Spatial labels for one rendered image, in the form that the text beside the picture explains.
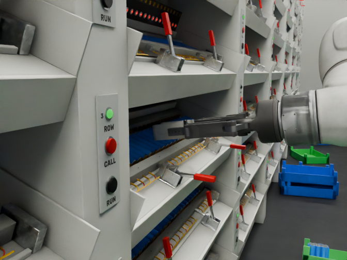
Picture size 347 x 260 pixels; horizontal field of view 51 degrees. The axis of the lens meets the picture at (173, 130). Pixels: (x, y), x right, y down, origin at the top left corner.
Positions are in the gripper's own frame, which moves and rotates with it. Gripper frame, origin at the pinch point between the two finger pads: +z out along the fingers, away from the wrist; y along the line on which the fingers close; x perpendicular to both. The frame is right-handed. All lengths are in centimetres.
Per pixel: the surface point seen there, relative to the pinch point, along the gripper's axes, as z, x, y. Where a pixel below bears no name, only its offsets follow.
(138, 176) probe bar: -0.2, 5.0, 16.0
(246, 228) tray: 3, 44, -60
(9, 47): -3.5, -12.6, 40.0
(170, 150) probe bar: 0.4, 3.7, 1.8
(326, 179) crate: -23, 52, -153
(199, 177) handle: -7.6, 7.1, 9.6
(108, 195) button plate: -5.7, 2.9, 32.3
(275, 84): 2, -5, -173
